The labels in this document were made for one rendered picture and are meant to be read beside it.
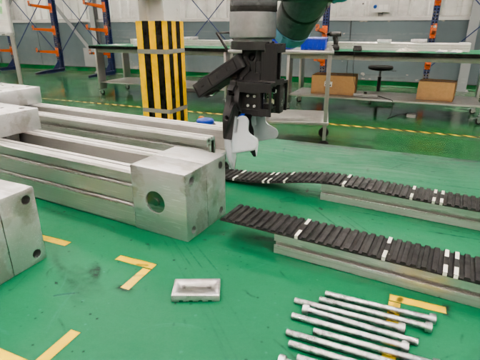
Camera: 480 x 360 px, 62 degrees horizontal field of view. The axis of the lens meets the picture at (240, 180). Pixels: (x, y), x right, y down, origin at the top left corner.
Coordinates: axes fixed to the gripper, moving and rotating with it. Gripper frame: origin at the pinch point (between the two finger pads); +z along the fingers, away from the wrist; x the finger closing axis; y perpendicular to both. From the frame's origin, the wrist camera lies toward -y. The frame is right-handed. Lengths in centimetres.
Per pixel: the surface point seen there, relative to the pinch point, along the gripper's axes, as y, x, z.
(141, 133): -19.0, -4.9, -3.1
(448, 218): 34.8, -1.9, 3.5
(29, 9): -973, 666, -66
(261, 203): 8.0, -8.0, 4.6
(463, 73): 37, 741, 47
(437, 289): 34.5, -20.8, 3.6
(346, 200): 20.2, -1.8, 3.7
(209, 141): -4.1, -3.9, -3.2
